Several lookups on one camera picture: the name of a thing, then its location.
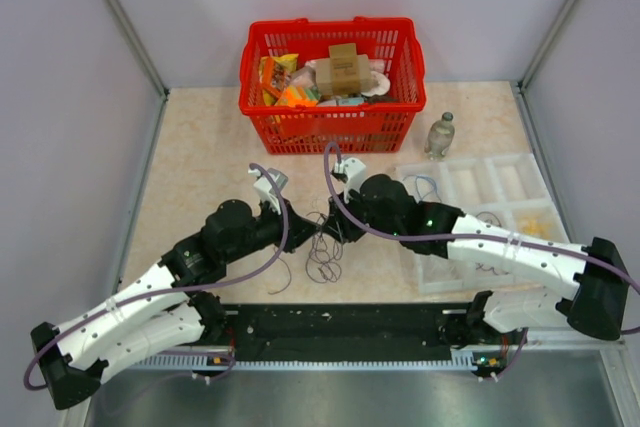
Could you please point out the brown cardboard box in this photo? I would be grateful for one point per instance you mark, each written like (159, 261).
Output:
(343, 72)

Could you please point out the white compartment tray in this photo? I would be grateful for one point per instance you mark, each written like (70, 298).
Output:
(507, 191)

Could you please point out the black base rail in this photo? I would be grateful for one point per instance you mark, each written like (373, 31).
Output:
(356, 332)

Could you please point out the white slotted cable duct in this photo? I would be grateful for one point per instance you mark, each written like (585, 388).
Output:
(464, 361)

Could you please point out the clear plastic bottle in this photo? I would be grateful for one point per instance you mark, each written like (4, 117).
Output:
(440, 137)

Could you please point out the pink white plush item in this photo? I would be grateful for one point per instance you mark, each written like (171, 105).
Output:
(380, 83)

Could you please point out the orange sponge pack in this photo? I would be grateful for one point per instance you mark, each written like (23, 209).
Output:
(296, 96)

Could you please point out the orange snack packet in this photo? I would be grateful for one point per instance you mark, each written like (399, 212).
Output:
(275, 75)

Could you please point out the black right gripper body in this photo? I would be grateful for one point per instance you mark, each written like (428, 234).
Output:
(349, 230)

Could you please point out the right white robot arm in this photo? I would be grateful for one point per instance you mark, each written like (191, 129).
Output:
(581, 286)

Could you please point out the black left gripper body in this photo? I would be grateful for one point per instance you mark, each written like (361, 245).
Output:
(266, 231)

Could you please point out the red plastic shopping basket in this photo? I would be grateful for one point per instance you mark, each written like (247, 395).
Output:
(358, 124)

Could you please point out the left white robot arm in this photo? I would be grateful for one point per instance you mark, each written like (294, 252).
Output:
(170, 304)

